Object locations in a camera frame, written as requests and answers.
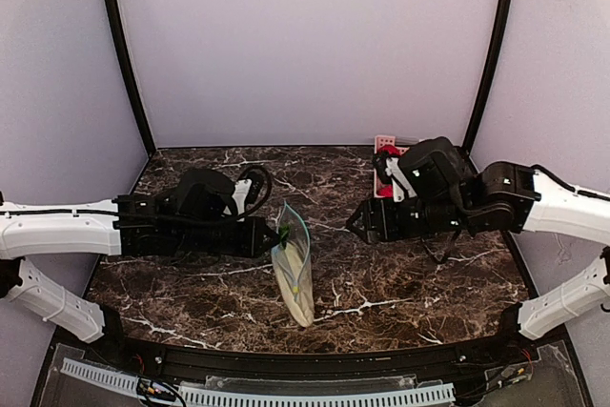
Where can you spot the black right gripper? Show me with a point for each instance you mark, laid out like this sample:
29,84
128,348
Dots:
377,219

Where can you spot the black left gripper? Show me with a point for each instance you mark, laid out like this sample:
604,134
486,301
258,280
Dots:
251,236

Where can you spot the clear zip top bag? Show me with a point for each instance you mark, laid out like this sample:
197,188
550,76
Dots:
299,232

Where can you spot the green leafy lettuce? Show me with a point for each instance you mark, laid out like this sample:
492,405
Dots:
284,233

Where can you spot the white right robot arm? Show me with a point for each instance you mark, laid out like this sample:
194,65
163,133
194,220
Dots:
434,191

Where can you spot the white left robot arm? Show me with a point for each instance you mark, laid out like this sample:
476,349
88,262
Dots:
204,213

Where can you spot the pink plastic basket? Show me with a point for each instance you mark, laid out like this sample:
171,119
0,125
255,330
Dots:
381,140

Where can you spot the red strawberry toy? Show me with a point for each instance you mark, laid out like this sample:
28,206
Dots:
385,191

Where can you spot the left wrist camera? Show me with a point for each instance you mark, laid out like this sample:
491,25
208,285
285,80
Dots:
252,190

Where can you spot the black front frame rail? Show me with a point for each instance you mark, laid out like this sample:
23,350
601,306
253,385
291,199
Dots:
464,361

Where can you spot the grey slotted cable duct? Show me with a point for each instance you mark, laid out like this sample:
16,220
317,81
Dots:
244,392

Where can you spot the black right frame post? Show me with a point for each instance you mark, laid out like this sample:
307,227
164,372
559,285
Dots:
487,75

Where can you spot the black frame post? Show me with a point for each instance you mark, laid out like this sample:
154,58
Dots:
122,53
487,75

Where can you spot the black left frame post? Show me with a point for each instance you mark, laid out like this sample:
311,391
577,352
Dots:
122,53

